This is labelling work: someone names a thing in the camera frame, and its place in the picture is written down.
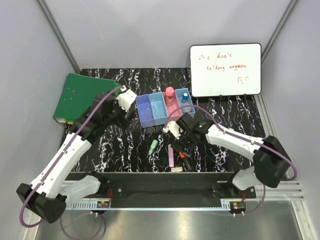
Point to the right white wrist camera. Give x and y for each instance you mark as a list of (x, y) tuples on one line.
[(173, 128)]

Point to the pink rectangular bin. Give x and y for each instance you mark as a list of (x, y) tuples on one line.
[(175, 104)]

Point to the small blue-capped bottle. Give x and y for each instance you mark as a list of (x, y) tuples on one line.
[(185, 98)]

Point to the orange black marker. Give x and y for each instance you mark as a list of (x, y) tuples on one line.
[(187, 164)]

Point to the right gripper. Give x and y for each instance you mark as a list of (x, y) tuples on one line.
[(179, 144)]

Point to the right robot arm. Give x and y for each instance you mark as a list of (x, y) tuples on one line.
[(270, 160)]

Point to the pink-capped colourful bottle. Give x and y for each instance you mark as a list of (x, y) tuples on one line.
[(169, 96)]

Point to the clear glitter jar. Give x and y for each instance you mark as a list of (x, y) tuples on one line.
[(187, 109)]

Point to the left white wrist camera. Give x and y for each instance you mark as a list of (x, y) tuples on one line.
[(126, 98)]

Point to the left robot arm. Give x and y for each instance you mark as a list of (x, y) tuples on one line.
[(46, 196)]

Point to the white dry-erase board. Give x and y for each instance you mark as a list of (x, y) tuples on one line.
[(225, 69)]

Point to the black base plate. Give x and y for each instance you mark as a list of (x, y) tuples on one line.
[(173, 190)]

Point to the light blue end bin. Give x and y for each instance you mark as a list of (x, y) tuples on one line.
[(179, 92)]

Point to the dark green binder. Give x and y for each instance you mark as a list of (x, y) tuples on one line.
[(78, 94)]

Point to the aluminium rail frame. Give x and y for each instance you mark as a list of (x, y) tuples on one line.
[(177, 210)]

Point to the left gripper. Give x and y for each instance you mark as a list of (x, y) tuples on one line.
[(123, 120)]

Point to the green highlighter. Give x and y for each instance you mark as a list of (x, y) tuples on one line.
[(152, 147)]

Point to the white eraser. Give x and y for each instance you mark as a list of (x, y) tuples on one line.
[(176, 169)]

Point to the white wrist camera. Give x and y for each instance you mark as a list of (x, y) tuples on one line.
[(173, 128), (126, 98)]

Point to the purple rectangular bin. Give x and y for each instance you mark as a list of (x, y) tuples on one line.
[(145, 112)]

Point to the pink highlighter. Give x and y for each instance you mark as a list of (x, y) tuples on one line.
[(171, 162)]

